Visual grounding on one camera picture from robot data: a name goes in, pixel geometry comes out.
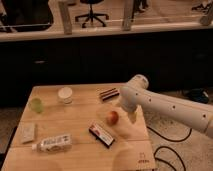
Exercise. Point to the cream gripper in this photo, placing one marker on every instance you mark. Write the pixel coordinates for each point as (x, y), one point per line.
(132, 117)

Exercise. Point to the red orange apple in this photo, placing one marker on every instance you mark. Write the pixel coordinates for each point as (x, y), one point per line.
(112, 118)

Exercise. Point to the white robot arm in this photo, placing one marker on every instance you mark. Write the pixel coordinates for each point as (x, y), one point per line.
(195, 115)

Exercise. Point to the green plastic cup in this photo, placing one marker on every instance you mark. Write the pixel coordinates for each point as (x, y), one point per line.
(36, 105)

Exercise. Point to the striped chocolate bar pack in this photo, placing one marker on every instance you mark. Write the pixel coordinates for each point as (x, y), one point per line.
(108, 94)

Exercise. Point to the black red snack box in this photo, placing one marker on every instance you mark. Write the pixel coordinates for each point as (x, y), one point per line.
(101, 134)

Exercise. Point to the wooden table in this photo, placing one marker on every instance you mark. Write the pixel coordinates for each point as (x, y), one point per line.
(131, 150)

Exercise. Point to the clear plastic bottle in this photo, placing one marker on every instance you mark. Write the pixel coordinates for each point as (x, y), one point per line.
(52, 144)

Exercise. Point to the grey sponge block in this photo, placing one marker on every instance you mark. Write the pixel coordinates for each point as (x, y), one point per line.
(27, 132)

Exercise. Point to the black office chair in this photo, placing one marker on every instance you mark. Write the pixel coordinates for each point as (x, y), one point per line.
(91, 15)

